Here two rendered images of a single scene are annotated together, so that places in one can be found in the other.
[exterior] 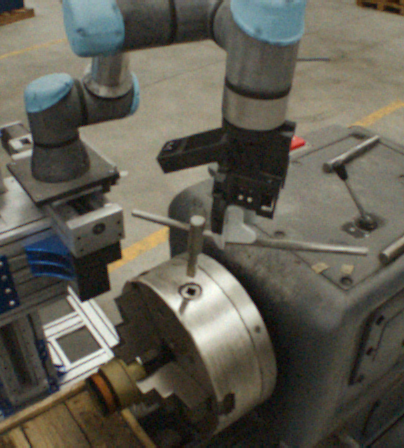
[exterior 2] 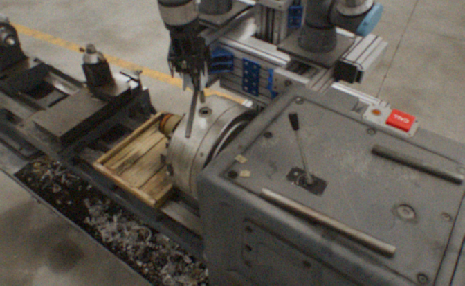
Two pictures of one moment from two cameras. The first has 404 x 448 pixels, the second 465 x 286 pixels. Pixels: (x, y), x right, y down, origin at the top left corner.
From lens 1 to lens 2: 0.88 m
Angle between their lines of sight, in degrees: 53
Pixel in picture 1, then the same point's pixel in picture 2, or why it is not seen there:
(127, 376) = (174, 124)
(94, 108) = (335, 15)
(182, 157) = not seen: hidden behind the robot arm
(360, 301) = (219, 187)
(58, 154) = (307, 30)
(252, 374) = (185, 170)
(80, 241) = (276, 82)
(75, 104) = (326, 5)
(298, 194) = (324, 138)
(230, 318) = (198, 136)
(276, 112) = (163, 13)
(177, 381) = not seen: hidden behind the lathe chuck
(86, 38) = not seen: outside the picture
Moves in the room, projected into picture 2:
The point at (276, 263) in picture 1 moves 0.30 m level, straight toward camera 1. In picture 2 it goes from (239, 139) to (116, 150)
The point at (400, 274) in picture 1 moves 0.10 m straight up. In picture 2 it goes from (259, 210) to (261, 180)
